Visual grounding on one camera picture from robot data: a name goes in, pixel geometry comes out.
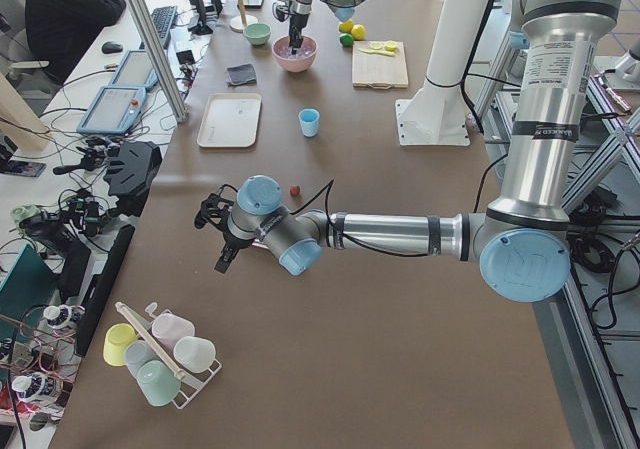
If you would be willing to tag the yellow lemon outer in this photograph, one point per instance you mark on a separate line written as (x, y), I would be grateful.
(346, 26)

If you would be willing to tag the person in background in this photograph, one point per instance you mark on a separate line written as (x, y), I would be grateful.
(61, 31)

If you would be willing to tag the black computer mouse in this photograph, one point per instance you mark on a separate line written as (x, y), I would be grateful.
(111, 47)

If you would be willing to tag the cream rabbit tray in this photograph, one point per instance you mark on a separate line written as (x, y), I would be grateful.
(230, 120)

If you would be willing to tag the aluminium frame post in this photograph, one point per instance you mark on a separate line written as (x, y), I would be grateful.
(160, 64)

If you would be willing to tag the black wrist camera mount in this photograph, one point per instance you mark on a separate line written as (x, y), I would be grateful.
(281, 10)

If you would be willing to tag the green lime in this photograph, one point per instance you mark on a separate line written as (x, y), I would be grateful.
(346, 40)

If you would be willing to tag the white cup in rack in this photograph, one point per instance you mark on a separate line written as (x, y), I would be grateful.
(194, 353)

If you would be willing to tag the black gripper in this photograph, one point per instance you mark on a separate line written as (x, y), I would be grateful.
(232, 242)
(299, 22)

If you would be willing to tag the grey cup in rack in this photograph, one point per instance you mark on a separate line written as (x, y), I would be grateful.
(136, 355)

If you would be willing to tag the ice cubes pile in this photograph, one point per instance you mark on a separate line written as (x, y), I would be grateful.
(286, 52)

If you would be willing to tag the light blue plastic cup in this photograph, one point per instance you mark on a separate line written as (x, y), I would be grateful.
(309, 120)

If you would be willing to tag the blue teach pendant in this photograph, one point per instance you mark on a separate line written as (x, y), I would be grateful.
(135, 69)
(113, 111)

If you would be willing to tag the green bowl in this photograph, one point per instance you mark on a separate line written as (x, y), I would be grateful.
(257, 34)

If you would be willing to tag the pink bowl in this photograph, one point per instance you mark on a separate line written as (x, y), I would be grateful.
(297, 60)

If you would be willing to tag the wooden glass stand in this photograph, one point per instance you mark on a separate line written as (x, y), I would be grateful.
(239, 22)

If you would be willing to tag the wooden cutting board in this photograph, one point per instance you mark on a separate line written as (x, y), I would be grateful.
(377, 71)

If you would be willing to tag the grey folded cloth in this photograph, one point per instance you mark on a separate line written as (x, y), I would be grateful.
(241, 75)

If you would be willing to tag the yellow plastic knife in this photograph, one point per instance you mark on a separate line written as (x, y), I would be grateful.
(377, 52)

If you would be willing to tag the white wire cup rack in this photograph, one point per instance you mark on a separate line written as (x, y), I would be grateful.
(191, 383)

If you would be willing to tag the lemon half lower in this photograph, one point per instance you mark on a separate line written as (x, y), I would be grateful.
(390, 46)

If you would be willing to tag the green cup in rack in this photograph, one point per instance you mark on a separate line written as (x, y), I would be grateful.
(158, 383)

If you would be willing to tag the yellow cup in rack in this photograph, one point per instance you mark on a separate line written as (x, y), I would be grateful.
(117, 338)

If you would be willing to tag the pink cup in rack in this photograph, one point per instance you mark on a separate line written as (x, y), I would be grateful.
(168, 328)

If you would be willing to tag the tea bottle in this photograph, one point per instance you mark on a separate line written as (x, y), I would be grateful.
(63, 318)

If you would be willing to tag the black keyboard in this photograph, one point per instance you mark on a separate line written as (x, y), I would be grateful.
(163, 19)

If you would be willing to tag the yellow lemon near lime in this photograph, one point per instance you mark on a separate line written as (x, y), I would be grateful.
(358, 32)

